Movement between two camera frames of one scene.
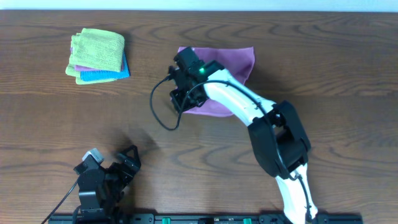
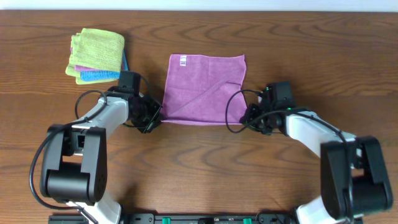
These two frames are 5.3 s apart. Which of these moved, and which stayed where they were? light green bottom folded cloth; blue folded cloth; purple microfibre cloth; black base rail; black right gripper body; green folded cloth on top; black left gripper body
Moved: black right gripper body; black left gripper body; purple microfibre cloth
Stayed: blue folded cloth; light green bottom folded cloth; green folded cloth on top; black base rail
